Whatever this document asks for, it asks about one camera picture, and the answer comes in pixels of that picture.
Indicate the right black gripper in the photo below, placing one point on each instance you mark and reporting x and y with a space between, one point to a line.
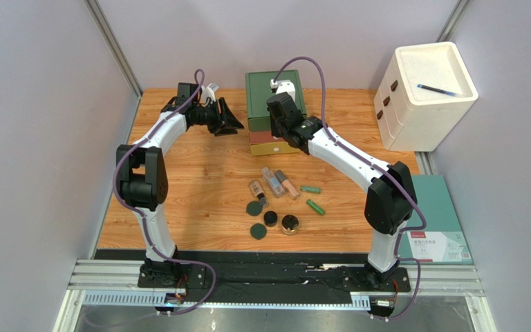
279 108

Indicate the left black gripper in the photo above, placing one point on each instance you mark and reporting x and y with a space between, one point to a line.
231 123

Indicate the red drawer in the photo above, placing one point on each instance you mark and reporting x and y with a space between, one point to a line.
261 137

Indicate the green top drawer box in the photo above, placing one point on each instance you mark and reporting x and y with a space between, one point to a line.
258 91

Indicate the clear blue-label bottle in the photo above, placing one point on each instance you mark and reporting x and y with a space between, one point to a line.
272 182

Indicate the beige grey-cap tube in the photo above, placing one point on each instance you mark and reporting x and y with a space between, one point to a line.
292 191

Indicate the brown foundation bottle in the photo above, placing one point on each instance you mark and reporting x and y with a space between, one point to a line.
258 192

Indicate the black round jar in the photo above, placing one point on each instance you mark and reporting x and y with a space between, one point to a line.
270 218

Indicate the gold rim compact jar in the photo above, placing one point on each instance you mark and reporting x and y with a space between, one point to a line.
290 224

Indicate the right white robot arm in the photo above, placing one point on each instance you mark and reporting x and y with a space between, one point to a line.
390 194

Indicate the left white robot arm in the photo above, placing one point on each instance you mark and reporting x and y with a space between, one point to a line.
140 180

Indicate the yellow bottom drawer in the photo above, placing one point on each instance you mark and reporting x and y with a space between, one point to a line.
272 148

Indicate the green lipstick upper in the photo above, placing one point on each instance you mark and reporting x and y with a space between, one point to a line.
310 189

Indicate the green lipstick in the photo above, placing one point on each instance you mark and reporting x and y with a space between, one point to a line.
310 189
315 207

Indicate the green round pad upper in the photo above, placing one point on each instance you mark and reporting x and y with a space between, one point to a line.
254 208

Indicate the green round pad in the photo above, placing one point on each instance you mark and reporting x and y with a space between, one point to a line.
258 231
254 208

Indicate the green lipstick lower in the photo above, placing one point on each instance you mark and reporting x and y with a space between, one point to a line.
315 207

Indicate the green round pad lower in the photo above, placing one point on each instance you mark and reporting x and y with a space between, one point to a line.
258 231

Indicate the white three-drawer cabinet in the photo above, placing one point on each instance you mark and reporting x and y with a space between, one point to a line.
413 119

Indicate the blue pen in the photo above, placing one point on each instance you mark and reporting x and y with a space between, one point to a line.
436 90

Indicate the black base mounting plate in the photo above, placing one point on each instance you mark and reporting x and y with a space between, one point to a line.
270 277

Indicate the teal box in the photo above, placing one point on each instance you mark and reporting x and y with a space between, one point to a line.
442 240

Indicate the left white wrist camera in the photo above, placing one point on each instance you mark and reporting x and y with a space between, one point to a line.
208 93

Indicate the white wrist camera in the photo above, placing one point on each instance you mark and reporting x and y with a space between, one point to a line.
283 86
208 93

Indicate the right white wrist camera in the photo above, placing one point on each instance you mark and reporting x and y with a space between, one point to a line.
283 86

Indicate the aluminium frame rail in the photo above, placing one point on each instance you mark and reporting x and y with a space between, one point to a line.
450 288

